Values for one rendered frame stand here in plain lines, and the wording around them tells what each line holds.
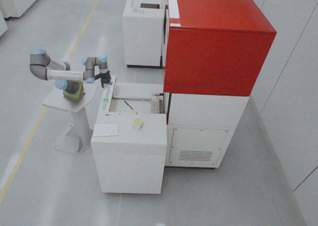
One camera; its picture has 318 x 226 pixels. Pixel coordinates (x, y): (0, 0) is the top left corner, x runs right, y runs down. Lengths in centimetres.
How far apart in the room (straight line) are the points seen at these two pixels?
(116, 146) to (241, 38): 126
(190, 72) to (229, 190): 160
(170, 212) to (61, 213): 112
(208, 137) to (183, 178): 69
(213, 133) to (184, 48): 102
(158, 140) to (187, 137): 55
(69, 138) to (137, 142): 152
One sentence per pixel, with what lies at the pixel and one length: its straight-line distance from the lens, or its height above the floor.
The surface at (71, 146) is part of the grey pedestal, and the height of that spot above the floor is 1.
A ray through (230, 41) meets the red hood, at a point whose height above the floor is 173.
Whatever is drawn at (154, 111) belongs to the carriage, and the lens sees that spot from 233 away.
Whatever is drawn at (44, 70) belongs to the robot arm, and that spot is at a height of 141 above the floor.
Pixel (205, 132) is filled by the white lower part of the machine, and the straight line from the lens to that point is 243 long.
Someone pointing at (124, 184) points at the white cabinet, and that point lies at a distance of 256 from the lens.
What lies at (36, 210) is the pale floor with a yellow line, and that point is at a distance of 294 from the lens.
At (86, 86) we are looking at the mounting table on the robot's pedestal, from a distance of 275.
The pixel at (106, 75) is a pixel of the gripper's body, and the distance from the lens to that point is 212.
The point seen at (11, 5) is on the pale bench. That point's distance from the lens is 643.
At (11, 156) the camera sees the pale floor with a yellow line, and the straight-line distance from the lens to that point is 343.
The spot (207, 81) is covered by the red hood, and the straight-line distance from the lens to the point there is 198.
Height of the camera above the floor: 253
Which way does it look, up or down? 44 degrees down
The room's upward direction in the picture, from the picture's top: 5 degrees clockwise
